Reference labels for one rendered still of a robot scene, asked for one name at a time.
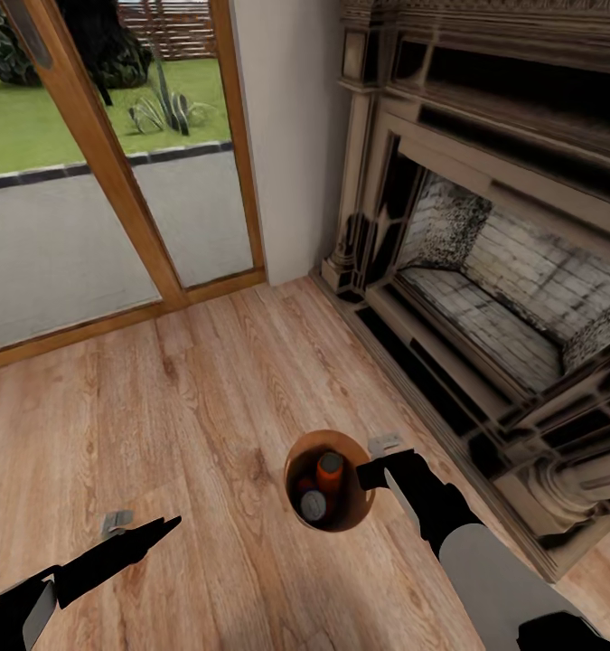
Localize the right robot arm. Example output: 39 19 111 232
356 433 610 651

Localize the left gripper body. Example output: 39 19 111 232
82 529 145 590

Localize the trash can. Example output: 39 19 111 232
283 429 376 533

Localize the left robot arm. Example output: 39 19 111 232
0 510 182 651

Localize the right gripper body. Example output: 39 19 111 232
356 456 389 493

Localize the can of soda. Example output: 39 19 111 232
298 488 326 523
310 452 344 504
295 475 339 524

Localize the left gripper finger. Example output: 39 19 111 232
141 516 182 554
137 518 164 540

